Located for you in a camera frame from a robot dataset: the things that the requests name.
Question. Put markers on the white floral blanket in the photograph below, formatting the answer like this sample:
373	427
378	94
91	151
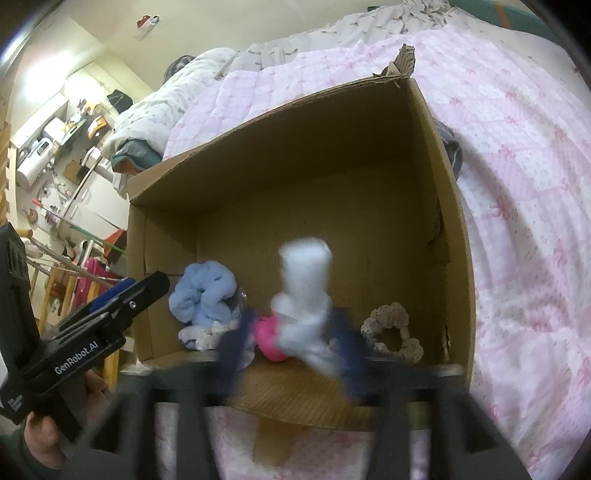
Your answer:
153	118

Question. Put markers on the wooden rack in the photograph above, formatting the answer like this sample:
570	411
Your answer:
52	288

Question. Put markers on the light blue fluffy scrunchie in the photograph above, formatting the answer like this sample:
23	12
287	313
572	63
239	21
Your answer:
199	298

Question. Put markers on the small cardboard box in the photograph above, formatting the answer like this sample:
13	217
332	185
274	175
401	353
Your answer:
119	183

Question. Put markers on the beige lace scrunchie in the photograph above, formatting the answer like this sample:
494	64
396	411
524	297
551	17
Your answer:
388	321

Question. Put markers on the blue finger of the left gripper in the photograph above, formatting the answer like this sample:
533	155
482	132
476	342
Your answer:
104	298

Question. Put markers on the teal bolster pillow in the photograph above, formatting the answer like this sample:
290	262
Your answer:
506	16

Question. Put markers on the red white wall hook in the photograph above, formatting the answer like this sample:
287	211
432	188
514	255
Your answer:
147	22

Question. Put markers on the pink patterned quilt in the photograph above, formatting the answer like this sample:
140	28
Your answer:
522	114

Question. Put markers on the dark grey clothing bundle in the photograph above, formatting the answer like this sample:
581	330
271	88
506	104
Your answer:
452	146

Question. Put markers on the clear plastic bag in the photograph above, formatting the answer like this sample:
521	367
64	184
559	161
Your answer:
194	337

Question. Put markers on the brown cardboard box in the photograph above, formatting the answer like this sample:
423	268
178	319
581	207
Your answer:
360	166

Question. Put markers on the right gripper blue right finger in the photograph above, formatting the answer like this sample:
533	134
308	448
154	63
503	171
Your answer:
369	378

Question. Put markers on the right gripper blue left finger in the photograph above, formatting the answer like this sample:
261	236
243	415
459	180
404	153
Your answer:
214	376

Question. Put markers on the person's left hand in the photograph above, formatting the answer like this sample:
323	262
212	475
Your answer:
41	434

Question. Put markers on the brown tape strip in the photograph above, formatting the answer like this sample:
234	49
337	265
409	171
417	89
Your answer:
274	441

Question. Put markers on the red suitcase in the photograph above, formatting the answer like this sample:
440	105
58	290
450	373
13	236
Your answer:
86	288

